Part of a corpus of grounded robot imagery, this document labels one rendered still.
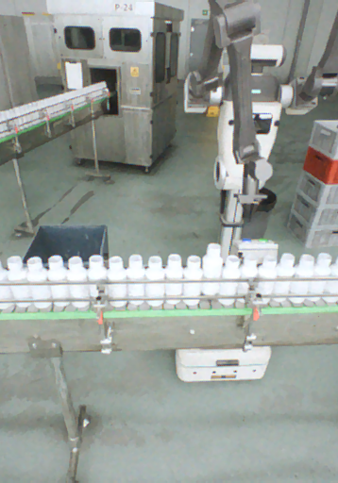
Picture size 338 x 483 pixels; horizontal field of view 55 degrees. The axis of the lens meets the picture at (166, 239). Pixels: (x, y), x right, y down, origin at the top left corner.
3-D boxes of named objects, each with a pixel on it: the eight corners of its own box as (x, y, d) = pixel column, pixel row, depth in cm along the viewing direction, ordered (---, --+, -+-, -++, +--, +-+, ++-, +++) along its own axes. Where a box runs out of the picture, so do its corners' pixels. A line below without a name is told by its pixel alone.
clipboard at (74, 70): (68, 88, 426) (64, 59, 408) (84, 89, 421) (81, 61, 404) (66, 89, 422) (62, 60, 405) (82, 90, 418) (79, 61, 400)
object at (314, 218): (311, 229, 300) (317, 208, 288) (289, 208, 334) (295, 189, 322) (368, 225, 310) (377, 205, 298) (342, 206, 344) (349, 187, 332)
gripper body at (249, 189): (267, 200, 109) (269, 178, 108) (237, 200, 109) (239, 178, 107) (261, 198, 116) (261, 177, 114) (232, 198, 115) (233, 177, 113)
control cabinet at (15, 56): (22, 116, 731) (1, 13, 627) (42, 118, 721) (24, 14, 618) (-3, 124, 664) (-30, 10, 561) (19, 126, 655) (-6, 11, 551)
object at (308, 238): (304, 249, 312) (311, 229, 300) (284, 227, 346) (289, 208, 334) (360, 244, 322) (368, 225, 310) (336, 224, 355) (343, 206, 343)
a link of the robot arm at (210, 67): (242, -37, 78) (203, -23, 78) (263, 12, 77) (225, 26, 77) (212, 73, 123) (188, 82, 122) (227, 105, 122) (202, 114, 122)
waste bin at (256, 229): (216, 274, 276) (227, 207, 242) (208, 244, 314) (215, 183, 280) (268, 273, 280) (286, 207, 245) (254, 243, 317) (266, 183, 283)
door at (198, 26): (187, 88, 1166) (191, 18, 1053) (187, 88, 1174) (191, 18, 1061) (214, 89, 1173) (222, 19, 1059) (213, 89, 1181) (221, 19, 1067)
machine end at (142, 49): (110, 137, 612) (102, 8, 504) (177, 144, 587) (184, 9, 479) (68, 165, 482) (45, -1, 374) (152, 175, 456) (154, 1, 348)
